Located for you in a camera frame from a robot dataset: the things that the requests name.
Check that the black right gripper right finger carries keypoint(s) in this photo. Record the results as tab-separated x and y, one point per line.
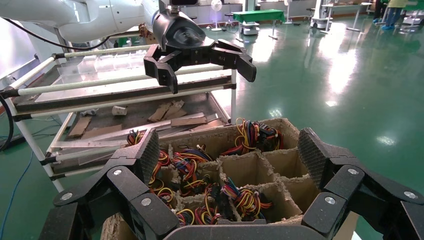
344	185

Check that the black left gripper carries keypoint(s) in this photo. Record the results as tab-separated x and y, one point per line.
182	36

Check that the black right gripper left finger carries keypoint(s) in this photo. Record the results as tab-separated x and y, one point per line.
129	185

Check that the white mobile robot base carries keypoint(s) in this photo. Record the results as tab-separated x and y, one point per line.
250	29

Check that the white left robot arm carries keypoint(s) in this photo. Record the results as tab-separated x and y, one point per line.
82	16

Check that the brown cardboard scrap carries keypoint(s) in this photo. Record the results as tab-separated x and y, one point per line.
188	121
102	131
165	111
79	126

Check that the black stool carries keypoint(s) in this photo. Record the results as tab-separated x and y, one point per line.
229	15

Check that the long white plastic strip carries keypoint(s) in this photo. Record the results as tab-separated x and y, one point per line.
89	144

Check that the white standing fan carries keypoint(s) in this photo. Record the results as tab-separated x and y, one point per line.
287	3
216	6

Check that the white paper cup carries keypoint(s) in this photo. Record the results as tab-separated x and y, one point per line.
119	110

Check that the table with green cloth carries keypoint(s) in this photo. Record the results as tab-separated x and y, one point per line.
258	15

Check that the small white plastic piece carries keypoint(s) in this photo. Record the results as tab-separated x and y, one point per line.
88	112

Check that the brown cardboard divider box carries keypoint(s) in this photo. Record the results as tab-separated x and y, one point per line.
245	169

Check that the clear acrylic tray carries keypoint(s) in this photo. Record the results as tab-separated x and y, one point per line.
99	64

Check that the white tube rack cart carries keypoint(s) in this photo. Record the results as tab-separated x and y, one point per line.
99	81

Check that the white machine on wheels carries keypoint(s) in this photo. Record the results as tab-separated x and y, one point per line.
318	21

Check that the white work table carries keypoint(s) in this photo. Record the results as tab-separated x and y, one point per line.
348	5

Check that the person in dark clothes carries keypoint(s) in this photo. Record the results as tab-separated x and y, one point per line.
379	10

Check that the person in yellow-green top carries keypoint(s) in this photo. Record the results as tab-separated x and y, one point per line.
394	13

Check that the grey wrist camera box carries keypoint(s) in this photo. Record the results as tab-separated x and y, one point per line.
182	2

